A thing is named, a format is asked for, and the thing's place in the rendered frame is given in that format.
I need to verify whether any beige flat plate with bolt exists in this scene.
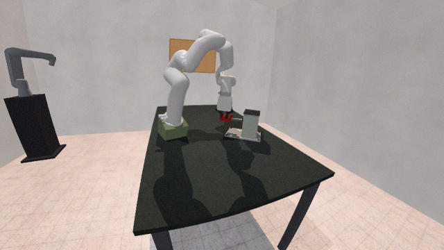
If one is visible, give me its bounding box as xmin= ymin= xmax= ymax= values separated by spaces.
xmin=225 ymin=127 xmax=261 ymax=142

